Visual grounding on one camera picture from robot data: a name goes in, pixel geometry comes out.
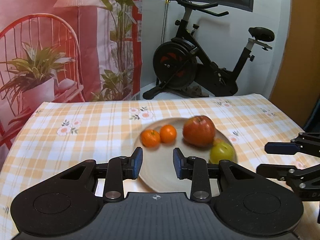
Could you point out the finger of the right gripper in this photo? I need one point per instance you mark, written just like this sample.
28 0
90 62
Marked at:
304 183

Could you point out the red apple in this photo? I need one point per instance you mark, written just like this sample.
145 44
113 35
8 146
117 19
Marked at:
199 131

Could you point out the plaid floral tablecloth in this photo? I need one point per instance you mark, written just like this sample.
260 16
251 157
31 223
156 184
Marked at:
58 136

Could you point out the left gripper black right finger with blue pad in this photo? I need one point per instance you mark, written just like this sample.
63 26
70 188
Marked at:
200 172

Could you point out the green apple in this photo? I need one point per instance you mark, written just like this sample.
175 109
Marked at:
220 152

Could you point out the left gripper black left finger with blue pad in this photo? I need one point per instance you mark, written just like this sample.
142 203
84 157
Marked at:
87 174

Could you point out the beige round plate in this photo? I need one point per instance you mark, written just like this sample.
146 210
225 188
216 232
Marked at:
157 170

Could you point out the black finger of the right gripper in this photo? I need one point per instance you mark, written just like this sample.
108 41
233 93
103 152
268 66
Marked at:
306 143

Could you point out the black exercise bike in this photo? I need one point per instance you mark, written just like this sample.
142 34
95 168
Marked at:
182 66

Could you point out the small mandarin orange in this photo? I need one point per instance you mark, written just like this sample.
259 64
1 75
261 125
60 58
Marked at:
150 138

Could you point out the pink printed backdrop curtain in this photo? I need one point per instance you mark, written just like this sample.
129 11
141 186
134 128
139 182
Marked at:
66 51

